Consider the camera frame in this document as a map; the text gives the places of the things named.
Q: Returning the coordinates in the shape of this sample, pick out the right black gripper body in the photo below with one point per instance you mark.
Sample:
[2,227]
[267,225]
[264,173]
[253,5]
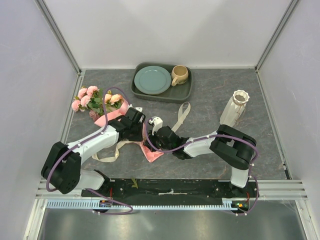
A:
[156,142]

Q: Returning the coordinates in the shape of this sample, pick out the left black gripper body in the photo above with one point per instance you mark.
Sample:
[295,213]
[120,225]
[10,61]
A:
[136,134]

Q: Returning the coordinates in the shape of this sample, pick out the pink flower bunch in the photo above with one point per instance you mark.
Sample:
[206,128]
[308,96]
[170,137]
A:
[92,99]

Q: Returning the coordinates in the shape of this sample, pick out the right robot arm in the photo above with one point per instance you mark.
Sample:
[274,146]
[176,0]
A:
[236,148]

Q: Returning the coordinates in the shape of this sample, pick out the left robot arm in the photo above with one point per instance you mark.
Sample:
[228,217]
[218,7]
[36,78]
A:
[63,167]

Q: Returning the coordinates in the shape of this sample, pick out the white ribbed vase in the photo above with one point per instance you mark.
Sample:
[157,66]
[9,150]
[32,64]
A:
[234,108]

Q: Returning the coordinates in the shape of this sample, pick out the dark green tray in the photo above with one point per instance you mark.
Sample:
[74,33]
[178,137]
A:
[177,94]

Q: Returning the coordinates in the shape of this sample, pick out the teal plate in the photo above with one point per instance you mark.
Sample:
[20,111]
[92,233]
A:
[152,80]

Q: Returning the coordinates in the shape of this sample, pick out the beige ceramic mug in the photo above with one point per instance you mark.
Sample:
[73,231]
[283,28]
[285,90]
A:
[179,75]

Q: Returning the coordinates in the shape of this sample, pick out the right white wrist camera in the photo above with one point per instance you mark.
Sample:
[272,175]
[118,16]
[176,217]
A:
[156,123]

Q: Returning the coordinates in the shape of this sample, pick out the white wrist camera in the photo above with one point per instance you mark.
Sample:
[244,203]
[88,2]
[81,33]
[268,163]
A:
[156,123]
[140,109]

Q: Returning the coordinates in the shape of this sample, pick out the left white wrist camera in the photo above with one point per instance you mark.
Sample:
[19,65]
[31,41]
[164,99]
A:
[140,109]

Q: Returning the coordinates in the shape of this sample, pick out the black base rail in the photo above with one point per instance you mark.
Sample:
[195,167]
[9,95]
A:
[121,188]

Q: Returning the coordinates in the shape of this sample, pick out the slotted cable duct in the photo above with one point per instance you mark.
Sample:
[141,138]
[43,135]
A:
[96,204]

